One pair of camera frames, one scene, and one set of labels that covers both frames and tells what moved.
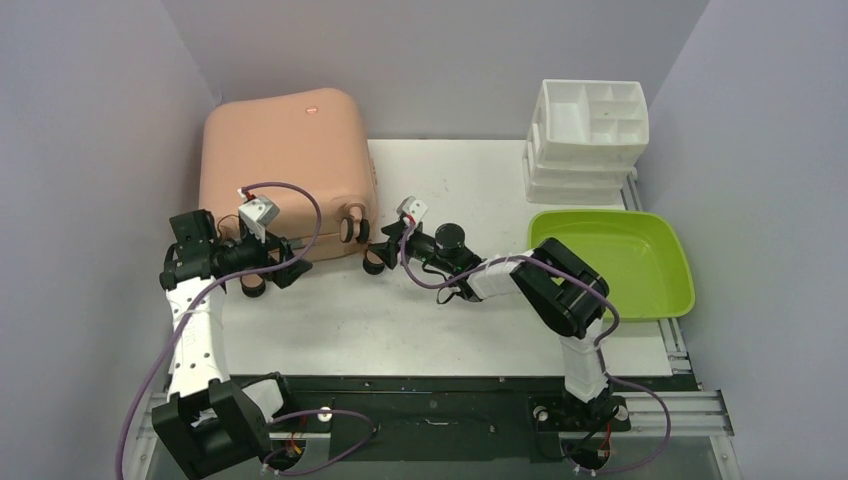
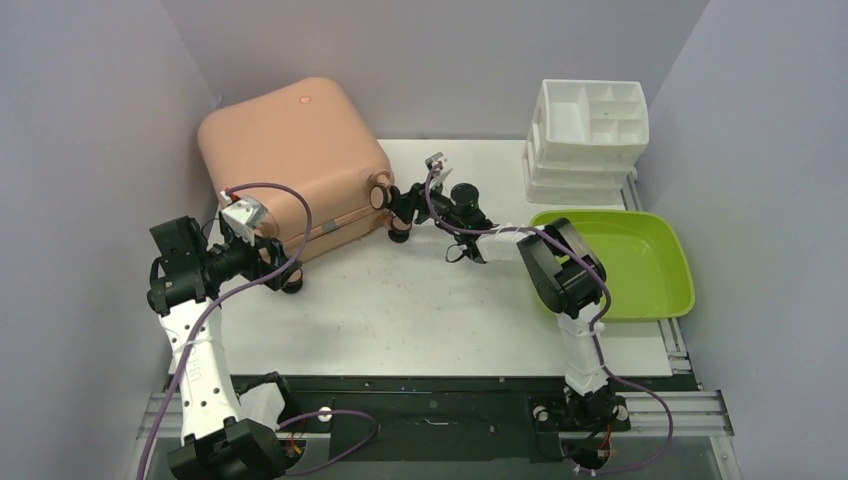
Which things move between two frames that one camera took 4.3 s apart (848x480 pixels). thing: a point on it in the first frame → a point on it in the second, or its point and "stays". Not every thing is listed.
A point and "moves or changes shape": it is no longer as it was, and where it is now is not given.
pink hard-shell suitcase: (316, 139) moves or changes shape
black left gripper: (288, 274) stays
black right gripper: (397, 243) → (411, 205)
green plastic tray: (635, 251) stays
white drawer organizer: (585, 141) stays
